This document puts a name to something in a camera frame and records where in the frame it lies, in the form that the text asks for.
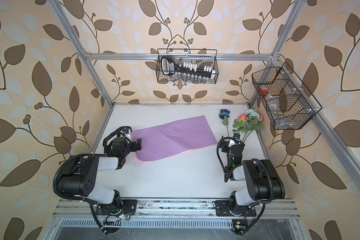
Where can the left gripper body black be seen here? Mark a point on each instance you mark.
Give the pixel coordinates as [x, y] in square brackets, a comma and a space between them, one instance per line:
[135, 144]

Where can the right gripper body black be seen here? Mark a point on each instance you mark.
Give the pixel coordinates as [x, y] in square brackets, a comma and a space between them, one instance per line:
[235, 139]

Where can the pink purple wrapping paper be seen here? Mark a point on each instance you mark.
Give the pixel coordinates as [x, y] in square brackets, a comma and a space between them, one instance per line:
[171, 139]

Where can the pale green fake flower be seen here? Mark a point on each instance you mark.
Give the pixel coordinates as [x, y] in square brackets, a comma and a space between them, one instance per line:
[254, 122]

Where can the blue fake rose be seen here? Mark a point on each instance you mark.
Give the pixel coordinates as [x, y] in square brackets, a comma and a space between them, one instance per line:
[224, 115]

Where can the pink fake rose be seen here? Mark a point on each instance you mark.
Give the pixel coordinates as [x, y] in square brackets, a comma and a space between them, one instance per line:
[241, 126]

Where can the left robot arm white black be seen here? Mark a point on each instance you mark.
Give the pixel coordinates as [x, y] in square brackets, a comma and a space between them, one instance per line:
[76, 178]

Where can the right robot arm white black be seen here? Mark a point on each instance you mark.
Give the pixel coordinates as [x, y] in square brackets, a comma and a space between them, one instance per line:
[262, 182]

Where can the red capped clear bottle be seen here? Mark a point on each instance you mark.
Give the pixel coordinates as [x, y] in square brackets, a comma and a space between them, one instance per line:
[272, 102]

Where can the black socket tool set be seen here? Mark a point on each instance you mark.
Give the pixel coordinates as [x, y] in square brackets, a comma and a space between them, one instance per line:
[180, 67]

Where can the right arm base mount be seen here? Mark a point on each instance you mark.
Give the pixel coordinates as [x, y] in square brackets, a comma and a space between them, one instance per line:
[234, 208]

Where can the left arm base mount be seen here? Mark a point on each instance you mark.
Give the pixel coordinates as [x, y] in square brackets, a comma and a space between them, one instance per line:
[127, 207]

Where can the right black wire basket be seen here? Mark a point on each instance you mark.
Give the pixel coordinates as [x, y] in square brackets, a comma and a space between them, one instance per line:
[298, 103]

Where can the black wire basket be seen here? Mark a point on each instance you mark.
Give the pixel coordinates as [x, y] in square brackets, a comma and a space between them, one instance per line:
[200, 53]
[298, 103]

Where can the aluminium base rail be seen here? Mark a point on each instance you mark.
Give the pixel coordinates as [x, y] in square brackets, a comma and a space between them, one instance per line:
[187, 208]

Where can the back black wire basket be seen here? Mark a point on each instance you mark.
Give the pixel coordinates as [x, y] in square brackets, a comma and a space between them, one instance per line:
[200, 53]

